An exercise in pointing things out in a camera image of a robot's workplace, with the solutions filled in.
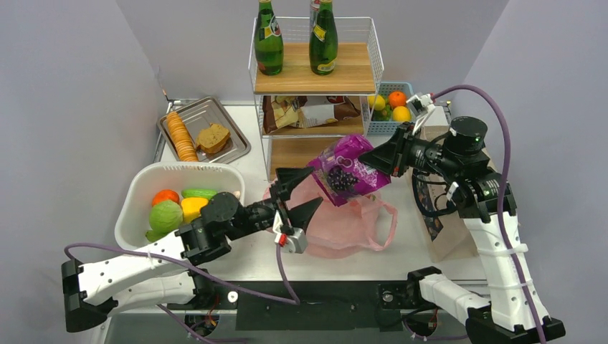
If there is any blue plastic basket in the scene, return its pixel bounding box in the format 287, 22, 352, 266
367, 81, 414, 135

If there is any yellow bell pepper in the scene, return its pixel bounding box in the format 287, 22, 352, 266
181, 197, 209, 224

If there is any orange fruit in basket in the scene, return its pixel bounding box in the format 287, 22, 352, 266
387, 91, 407, 108

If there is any beige canvas tote bag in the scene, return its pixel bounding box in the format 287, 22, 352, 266
411, 125, 478, 263

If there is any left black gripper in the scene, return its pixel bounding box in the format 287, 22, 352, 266
226, 167, 322, 242

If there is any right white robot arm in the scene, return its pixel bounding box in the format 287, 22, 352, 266
360, 117, 566, 343

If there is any yellow lemon in basket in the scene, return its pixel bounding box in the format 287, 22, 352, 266
392, 106, 412, 122

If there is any right green glass bottle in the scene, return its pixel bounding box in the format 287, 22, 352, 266
309, 0, 338, 75

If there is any stack of round crackers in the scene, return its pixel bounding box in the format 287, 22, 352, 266
166, 112, 199, 162

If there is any left green glass bottle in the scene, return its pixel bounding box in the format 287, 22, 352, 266
254, 0, 284, 76

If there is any white plastic basin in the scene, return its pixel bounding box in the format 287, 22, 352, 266
114, 161, 245, 250

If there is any green glass bottle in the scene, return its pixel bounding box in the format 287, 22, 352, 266
254, 0, 284, 76
309, 0, 338, 75

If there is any pink plastic grocery bag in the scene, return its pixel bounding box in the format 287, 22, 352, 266
288, 176, 398, 259

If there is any green cabbage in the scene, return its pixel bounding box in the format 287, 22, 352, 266
148, 200, 184, 234

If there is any white wire shelf rack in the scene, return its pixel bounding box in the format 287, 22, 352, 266
248, 16, 384, 180

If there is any metal tray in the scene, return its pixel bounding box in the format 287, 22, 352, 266
158, 97, 251, 163

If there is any slice of brown bread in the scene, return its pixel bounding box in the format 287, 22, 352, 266
196, 123, 231, 154

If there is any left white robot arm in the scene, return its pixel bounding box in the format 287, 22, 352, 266
61, 167, 323, 333

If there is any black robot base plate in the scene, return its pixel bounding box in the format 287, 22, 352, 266
209, 279, 438, 333

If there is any white brown snack bag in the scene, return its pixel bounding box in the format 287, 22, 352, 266
262, 95, 338, 134

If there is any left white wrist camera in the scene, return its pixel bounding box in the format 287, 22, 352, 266
271, 211, 308, 254

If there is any green grapes bunch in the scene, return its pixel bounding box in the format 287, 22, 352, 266
372, 105, 392, 121

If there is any purple snack packet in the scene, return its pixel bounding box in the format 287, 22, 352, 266
308, 134, 391, 206

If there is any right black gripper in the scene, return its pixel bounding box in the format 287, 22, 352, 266
359, 121, 462, 178

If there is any orange tomato in basin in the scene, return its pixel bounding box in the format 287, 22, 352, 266
151, 189, 180, 206

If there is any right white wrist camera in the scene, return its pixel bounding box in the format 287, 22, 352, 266
406, 93, 436, 135

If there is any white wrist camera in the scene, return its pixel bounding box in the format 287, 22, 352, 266
271, 211, 308, 254
406, 93, 436, 135

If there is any green leafy vegetable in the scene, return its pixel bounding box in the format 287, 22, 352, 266
145, 231, 167, 243

